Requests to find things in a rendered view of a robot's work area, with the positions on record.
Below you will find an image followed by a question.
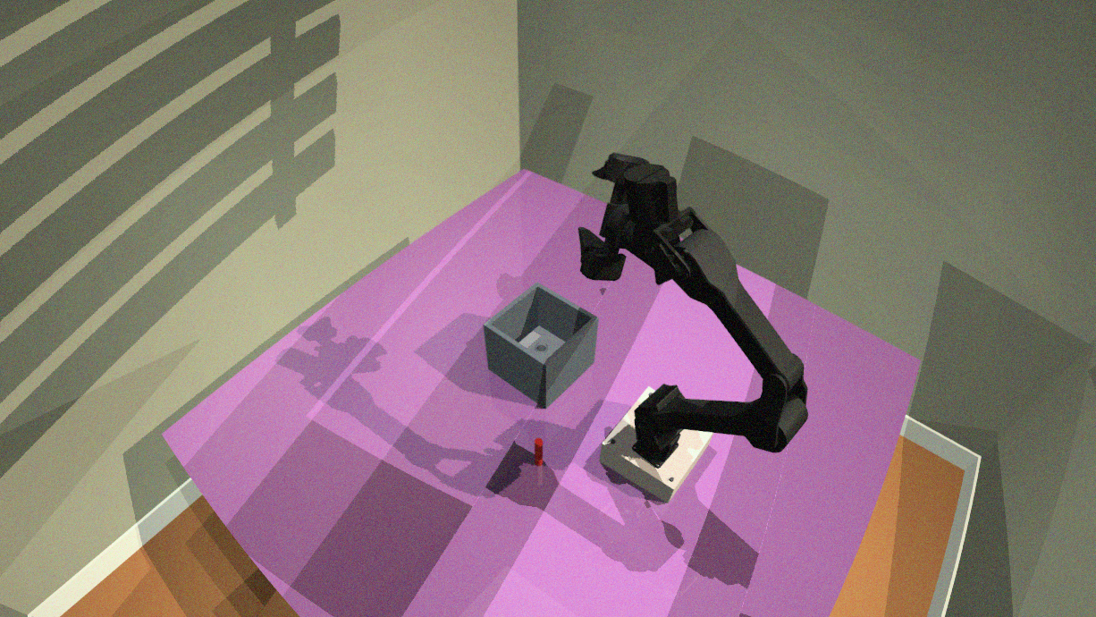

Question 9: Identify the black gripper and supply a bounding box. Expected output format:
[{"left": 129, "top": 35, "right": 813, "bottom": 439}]
[{"left": 578, "top": 152, "right": 650, "bottom": 281}]

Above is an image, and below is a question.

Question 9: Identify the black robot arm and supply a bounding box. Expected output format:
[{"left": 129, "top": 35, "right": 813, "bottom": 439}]
[{"left": 624, "top": 164, "right": 808, "bottom": 469}]

